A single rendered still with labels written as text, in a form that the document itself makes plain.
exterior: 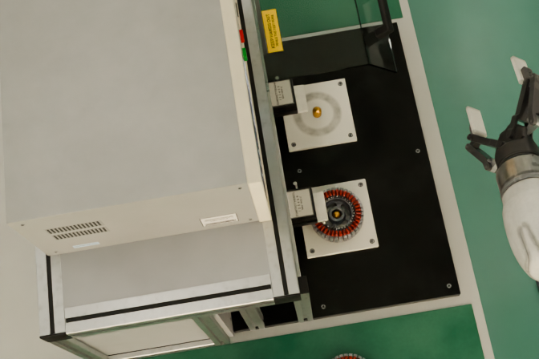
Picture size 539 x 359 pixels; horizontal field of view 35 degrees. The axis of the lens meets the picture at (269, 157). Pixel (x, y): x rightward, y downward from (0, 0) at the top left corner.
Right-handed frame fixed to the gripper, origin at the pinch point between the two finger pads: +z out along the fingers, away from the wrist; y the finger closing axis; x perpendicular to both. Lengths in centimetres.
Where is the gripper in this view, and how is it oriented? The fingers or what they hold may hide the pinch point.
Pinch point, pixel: (496, 89)
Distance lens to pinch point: 164.8
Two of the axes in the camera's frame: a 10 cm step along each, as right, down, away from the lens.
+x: -8.9, -2.9, -3.4
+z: -0.3, -7.2, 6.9
